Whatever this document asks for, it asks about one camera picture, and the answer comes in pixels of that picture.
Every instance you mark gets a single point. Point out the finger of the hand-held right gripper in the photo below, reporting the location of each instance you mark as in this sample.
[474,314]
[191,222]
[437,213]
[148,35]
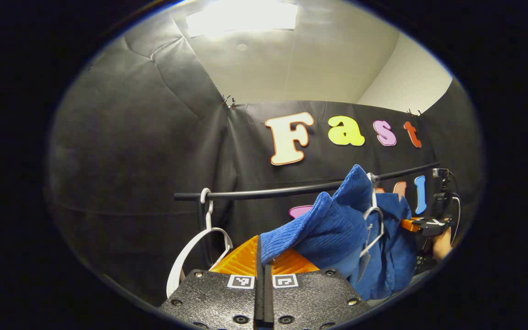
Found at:
[431,225]

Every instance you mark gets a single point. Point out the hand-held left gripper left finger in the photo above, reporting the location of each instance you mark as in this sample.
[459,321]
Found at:
[218,302]

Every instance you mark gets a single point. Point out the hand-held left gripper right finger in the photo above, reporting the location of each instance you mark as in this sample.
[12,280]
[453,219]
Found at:
[312,300]

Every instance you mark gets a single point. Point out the clear hook clothes hanger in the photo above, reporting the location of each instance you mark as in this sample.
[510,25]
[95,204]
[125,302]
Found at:
[374,213]

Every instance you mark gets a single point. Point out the white plastic clothes hanger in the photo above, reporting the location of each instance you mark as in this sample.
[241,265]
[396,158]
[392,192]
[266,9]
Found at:
[186,256]

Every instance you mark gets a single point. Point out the black metal clothes rack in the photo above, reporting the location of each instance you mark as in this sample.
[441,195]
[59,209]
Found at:
[268,192]

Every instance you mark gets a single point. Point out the small black cloth clip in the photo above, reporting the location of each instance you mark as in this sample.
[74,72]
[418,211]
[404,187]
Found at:
[228,101]
[414,112]

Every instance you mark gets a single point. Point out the black backdrop cloth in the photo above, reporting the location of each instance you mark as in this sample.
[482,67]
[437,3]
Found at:
[122,183]

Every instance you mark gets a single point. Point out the ceiling light panel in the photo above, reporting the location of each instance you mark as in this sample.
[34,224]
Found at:
[243,16]

